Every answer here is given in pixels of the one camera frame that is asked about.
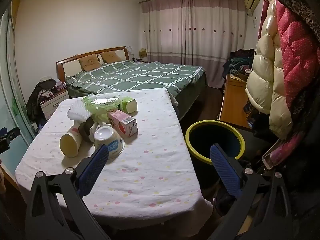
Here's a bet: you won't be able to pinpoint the dark clothes pile on nightstand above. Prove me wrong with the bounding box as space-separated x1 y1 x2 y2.
26 78 67 123

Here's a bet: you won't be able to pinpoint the sliding glass wardrobe door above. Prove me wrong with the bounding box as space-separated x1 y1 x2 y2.
0 10 38 155

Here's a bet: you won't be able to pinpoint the clothes pile on desk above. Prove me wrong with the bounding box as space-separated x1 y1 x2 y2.
222 49 255 77

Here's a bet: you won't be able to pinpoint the white pleated paper liners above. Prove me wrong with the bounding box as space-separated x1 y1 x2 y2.
66 99 93 123

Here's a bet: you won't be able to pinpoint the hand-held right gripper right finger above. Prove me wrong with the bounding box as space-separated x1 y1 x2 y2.
209 144 293 240

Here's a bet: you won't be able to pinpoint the green plaid quilt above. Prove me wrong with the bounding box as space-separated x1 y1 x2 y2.
65 60 207 98

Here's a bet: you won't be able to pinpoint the pink garment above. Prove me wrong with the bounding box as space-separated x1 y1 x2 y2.
261 130 300 170

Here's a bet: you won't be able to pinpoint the leopard print garment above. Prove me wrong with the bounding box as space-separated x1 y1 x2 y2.
277 0 320 43

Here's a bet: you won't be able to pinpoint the green lid plastic jar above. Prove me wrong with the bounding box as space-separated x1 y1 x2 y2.
117 96 138 115

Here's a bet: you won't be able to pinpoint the wooden bed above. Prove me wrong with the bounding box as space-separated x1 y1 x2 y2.
55 46 208 120

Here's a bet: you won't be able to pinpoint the cream puffer jacket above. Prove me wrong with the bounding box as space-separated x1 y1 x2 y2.
245 0 294 140

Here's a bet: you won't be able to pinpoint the white wooden nightstand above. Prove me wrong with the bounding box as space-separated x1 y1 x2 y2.
40 89 70 120

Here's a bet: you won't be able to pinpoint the cream plastic bottle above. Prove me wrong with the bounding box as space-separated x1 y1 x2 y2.
59 124 83 158

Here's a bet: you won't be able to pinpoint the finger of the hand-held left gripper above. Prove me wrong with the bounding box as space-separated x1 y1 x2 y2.
0 127 20 154

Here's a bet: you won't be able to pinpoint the black round object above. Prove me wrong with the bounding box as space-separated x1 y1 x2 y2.
78 117 98 143

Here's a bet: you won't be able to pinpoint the pink milk carton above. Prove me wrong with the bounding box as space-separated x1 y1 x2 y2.
107 109 139 137

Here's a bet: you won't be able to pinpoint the pink beige curtain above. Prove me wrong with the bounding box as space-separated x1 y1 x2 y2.
139 0 247 88

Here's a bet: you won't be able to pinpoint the wooden desk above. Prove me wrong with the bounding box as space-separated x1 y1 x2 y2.
217 74 253 130

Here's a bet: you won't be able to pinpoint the brown bear pillow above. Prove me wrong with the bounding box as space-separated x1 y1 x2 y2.
100 51 125 64
78 54 102 71

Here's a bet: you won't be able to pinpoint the red dotted jacket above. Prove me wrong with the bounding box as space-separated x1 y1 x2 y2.
271 0 320 120

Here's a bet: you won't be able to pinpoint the white paper bowl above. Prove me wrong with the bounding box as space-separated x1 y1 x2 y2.
94 126 125 161

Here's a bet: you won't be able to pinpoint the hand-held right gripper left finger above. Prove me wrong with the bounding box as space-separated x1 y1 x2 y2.
25 144 112 240

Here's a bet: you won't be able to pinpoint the green plastic bag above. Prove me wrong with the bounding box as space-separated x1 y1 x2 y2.
82 94 120 122

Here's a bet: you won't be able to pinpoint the yellow rimmed trash bin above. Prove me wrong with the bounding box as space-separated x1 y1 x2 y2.
185 120 246 189

